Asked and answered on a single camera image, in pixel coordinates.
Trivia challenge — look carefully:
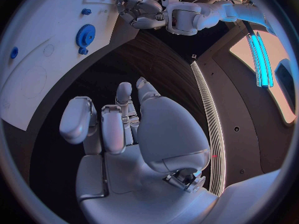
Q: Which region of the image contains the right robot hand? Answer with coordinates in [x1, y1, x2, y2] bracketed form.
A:
[58, 76, 219, 224]

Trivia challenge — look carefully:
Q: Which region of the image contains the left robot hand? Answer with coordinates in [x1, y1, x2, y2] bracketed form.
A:
[114, 0, 169, 29]

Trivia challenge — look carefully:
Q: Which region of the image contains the white task board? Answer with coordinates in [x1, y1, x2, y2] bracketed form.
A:
[0, 0, 137, 131]

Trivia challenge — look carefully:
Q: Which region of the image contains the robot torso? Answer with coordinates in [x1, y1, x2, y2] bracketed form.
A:
[190, 22, 297, 198]

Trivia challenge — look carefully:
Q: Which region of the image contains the glowing light bar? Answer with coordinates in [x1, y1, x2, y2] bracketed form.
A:
[246, 30, 275, 89]

